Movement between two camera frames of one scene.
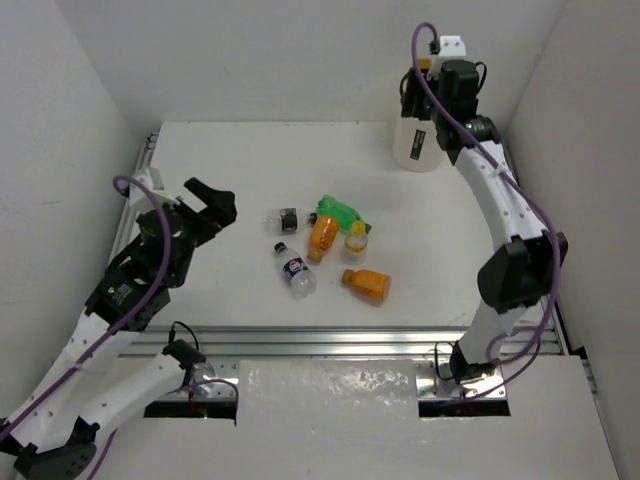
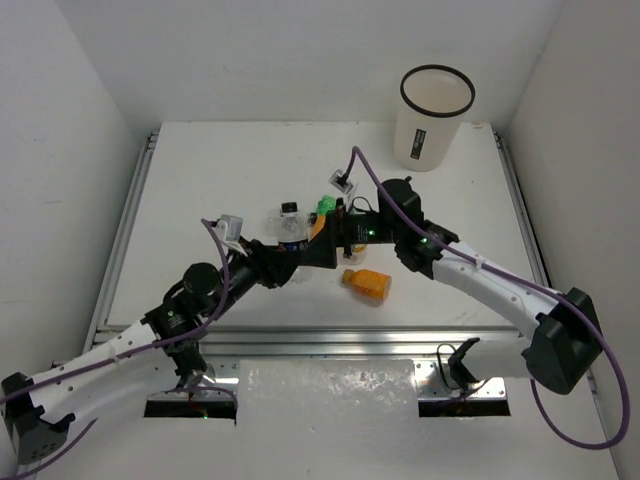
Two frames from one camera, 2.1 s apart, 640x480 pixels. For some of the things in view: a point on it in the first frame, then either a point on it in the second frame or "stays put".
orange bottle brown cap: x=371 y=284 stays put
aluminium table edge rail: x=319 y=341 stays put
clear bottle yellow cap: x=356 y=244 stays put
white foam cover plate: x=330 y=392 stays put
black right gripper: x=433 y=79 to x=323 y=248
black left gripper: x=198 y=220 to x=261 y=264
